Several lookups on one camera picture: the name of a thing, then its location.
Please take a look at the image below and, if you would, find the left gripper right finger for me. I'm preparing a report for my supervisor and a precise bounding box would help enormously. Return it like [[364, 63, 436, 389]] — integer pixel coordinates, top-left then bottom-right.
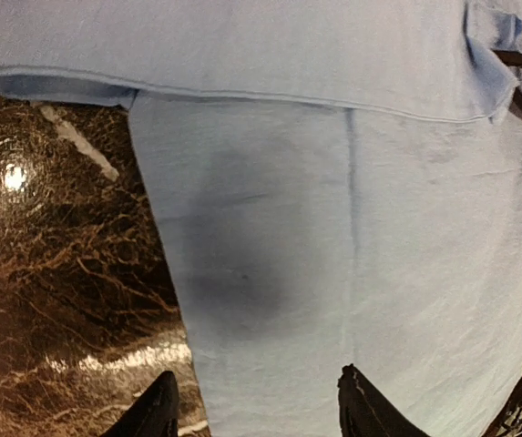
[[337, 364, 428, 437]]

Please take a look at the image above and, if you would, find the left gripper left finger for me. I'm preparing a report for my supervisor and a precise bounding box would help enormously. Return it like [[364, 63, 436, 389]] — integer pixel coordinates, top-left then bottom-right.
[[102, 371, 179, 437]]

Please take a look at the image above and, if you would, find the light blue long sleeve shirt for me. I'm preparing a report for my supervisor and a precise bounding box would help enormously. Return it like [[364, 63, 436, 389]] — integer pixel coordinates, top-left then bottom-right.
[[0, 1, 522, 436]]

